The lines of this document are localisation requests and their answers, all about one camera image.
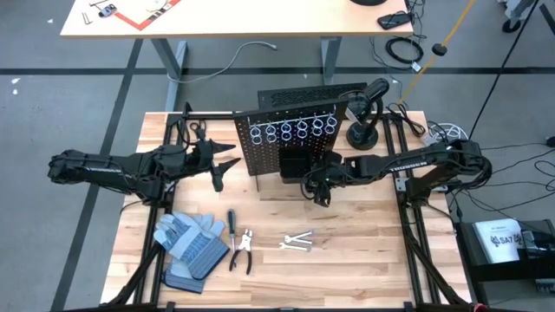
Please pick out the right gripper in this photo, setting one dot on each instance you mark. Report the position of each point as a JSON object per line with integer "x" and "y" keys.
{"x": 323, "y": 177}

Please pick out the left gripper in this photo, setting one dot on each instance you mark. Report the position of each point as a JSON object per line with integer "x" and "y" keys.
{"x": 203, "y": 158}

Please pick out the black metal pegboard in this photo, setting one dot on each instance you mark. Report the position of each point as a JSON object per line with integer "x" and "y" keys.
{"x": 260, "y": 156}

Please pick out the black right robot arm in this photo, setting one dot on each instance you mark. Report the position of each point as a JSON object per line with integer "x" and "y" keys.
{"x": 416, "y": 162}

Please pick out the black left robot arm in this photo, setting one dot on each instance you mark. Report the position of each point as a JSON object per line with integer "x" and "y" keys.
{"x": 108, "y": 167}

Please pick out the deep black plastic bin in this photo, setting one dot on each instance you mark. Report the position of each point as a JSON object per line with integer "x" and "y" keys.
{"x": 294, "y": 167}

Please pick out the black gooseneck desk lamp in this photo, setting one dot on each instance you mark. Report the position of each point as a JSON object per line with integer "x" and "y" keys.
{"x": 362, "y": 138}

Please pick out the blue striped work glove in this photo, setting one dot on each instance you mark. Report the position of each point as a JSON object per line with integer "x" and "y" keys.
{"x": 191, "y": 242}
{"x": 182, "y": 284}

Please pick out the black perforated panel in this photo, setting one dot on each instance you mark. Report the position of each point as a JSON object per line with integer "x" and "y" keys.
{"x": 303, "y": 93}

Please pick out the white power strip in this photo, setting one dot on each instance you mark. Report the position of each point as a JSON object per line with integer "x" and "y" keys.
{"x": 427, "y": 138}

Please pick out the light wood desk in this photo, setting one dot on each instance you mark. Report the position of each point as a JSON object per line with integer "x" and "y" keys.
{"x": 260, "y": 19}

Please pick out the red bordered white mat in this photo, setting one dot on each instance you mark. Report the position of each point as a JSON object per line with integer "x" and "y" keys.
{"x": 139, "y": 17}

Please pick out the white round object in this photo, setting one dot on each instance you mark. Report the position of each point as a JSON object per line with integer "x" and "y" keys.
{"x": 158, "y": 5}

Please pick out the white labelled box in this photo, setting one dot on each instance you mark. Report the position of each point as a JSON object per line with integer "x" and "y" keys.
{"x": 498, "y": 240}

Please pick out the small black grey device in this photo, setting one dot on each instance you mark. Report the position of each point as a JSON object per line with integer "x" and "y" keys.
{"x": 107, "y": 11}

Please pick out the black cabinet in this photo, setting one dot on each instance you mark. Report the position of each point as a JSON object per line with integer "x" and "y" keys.
{"x": 498, "y": 273}

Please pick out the black smartphone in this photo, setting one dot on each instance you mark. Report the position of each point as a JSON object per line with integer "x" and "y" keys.
{"x": 393, "y": 20}

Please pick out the metal hex key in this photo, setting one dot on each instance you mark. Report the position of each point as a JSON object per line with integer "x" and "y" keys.
{"x": 86, "y": 18}
{"x": 99, "y": 2}

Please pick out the black monitor stand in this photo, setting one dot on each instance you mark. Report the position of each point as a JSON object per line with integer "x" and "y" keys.
{"x": 367, "y": 2}

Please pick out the grey wheeled stand leg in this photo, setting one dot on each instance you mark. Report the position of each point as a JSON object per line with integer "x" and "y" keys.
{"x": 511, "y": 26}

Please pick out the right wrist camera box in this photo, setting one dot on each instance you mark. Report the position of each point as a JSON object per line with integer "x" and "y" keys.
{"x": 331, "y": 158}

